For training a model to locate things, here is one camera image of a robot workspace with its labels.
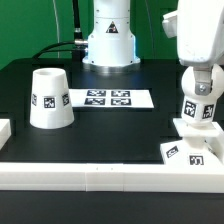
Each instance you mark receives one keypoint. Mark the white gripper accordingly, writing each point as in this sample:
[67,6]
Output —
[198,26]

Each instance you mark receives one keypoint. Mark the white lamp bulb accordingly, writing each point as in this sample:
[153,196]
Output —
[199,110]

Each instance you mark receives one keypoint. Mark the white lamp base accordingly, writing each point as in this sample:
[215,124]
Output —
[193,148]

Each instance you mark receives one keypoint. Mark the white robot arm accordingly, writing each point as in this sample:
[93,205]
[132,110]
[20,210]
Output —
[111,45]

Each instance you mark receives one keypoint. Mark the white lamp shade cone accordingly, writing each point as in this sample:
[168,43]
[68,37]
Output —
[50,99]

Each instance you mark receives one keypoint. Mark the white marker tag sheet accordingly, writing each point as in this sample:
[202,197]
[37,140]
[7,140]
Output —
[111,98]

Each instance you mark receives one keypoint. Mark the white left border bar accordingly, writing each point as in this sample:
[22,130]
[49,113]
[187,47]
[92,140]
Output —
[5,131]

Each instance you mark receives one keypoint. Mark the white front border bar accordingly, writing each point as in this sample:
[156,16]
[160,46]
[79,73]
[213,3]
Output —
[110,177]

